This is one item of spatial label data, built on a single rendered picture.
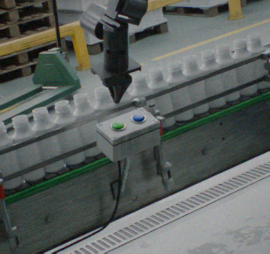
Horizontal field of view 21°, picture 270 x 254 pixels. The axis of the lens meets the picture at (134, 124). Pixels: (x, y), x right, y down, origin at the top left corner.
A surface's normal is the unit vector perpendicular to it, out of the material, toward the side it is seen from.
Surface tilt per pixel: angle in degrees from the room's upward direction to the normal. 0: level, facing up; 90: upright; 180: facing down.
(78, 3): 90
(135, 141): 110
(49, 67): 90
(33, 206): 90
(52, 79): 90
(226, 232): 0
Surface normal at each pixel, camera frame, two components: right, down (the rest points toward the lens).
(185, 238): -0.19, -0.93
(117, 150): 0.56, 0.47
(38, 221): 0.53, 0.17
